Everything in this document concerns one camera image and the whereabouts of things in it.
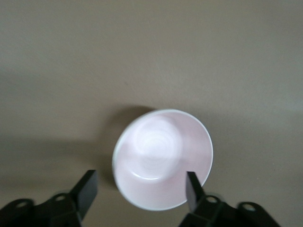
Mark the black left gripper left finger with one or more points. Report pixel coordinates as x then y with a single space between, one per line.
85 191

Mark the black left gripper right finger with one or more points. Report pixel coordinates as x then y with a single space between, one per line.
195 194

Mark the pink bowl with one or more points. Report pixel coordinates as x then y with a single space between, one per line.
163 153

